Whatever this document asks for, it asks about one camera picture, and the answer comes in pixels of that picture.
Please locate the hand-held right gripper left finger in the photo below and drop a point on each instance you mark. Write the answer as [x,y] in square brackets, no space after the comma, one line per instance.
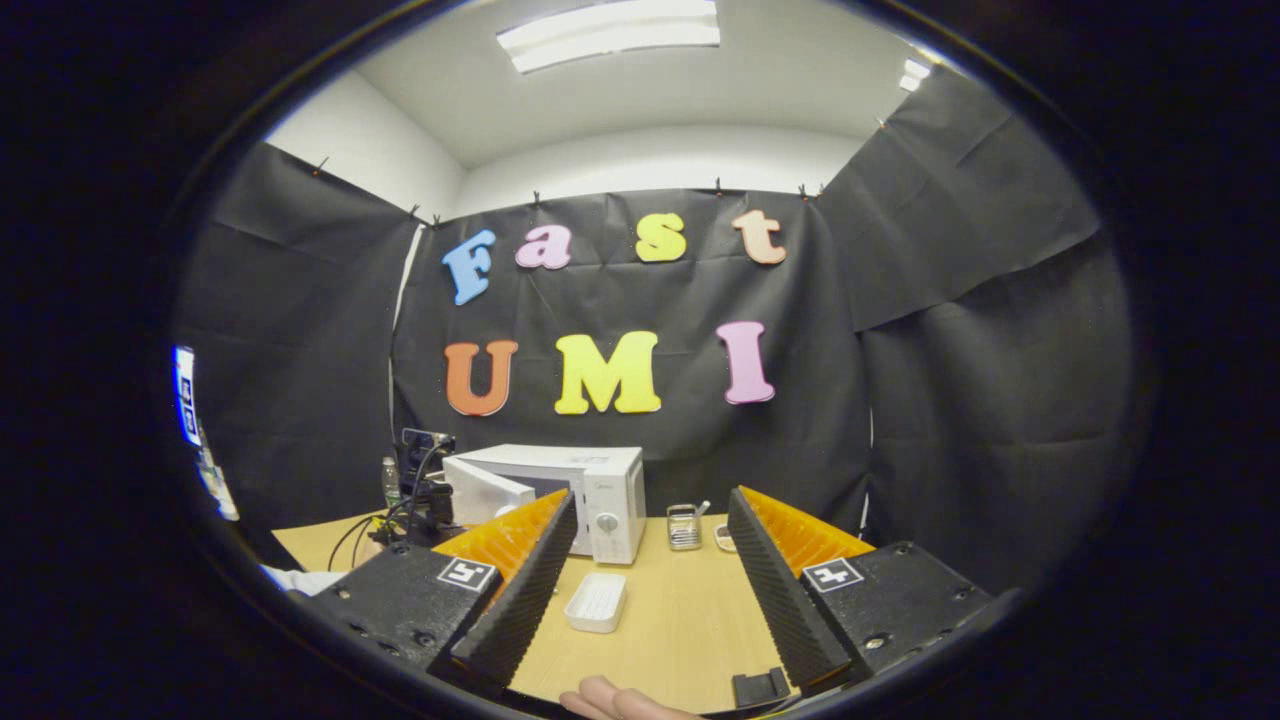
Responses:
[520,600]

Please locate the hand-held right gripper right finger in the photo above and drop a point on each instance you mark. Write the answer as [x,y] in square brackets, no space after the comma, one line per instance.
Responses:
[785,600]

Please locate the white microwave oven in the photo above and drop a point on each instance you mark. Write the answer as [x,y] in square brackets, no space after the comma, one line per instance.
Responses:
[600,470]

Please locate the clear water bottle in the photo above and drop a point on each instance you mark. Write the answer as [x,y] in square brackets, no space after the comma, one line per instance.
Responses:
[391,485]

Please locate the white rectangular dish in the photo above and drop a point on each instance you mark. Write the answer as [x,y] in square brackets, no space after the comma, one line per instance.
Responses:
[596,602]

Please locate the white divided plate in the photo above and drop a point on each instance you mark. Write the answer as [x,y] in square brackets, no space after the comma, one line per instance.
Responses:
[724,538]

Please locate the long ceiling light panel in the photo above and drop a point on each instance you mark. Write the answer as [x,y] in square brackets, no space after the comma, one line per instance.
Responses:
[610,35]

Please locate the small ceiling light panel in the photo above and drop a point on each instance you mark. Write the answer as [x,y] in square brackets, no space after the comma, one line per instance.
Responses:
[914,74]

